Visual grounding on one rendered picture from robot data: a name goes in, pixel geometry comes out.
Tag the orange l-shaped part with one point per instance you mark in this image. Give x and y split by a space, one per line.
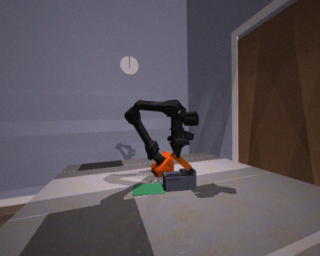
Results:
181 161

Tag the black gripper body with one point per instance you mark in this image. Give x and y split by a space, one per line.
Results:
176 133

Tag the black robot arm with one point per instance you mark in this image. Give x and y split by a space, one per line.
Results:
171 109

